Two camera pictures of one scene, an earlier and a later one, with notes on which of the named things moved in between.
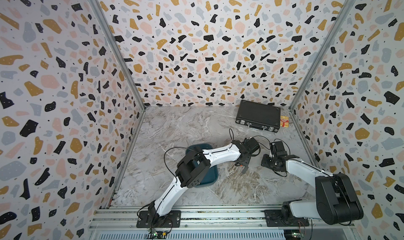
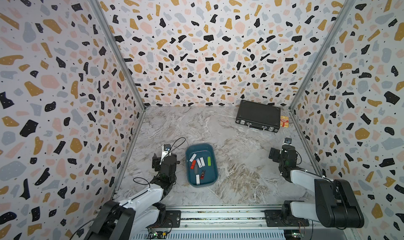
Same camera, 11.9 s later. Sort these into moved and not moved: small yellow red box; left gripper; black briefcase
Moved: left gripper
Not moved: black briefcase; small yellow red box
